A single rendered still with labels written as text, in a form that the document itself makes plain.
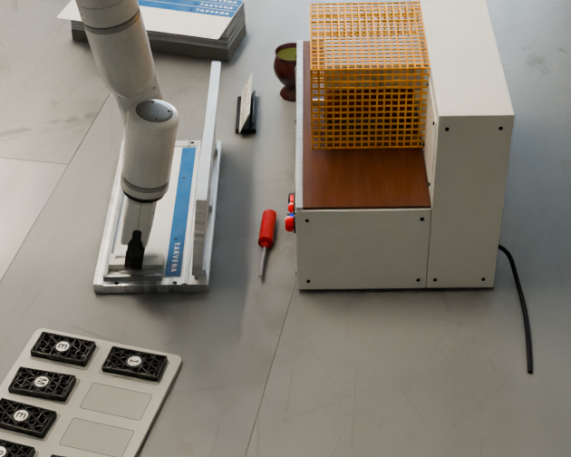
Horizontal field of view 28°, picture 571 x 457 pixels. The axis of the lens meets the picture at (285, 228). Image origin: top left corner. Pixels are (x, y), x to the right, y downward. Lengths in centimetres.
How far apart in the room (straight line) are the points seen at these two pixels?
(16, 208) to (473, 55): 95
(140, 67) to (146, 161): 18
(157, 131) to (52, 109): 75
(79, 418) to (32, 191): 63
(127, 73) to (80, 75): 90
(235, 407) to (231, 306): 24
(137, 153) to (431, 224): 51
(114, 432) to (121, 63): 58
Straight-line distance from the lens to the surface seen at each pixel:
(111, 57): 177
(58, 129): 252
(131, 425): 185
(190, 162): 233
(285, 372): 191
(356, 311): 201
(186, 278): 206
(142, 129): 186
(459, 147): 186
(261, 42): 275
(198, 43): 269
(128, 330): 201
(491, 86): 190
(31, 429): 186
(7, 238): 224
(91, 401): 189
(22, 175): 240
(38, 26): 291
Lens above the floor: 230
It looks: 40 degrees down
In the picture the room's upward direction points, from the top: 2 degrees counter-clockwise
